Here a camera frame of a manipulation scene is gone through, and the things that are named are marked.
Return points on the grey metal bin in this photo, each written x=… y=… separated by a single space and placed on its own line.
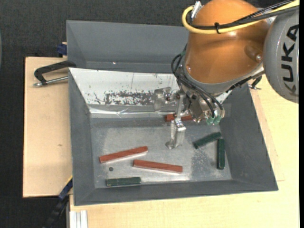
x=142 y=136

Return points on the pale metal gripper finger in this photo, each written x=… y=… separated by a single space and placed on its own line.
x=173 y=134
x=180 y=135

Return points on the red-brown flat block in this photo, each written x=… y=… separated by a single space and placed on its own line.
x=170 y=117
x=158 y=166
x=123 y=154

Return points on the dark green flat block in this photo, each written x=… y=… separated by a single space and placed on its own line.
x=221 y=154
x=206 y=139
x=123 y=182

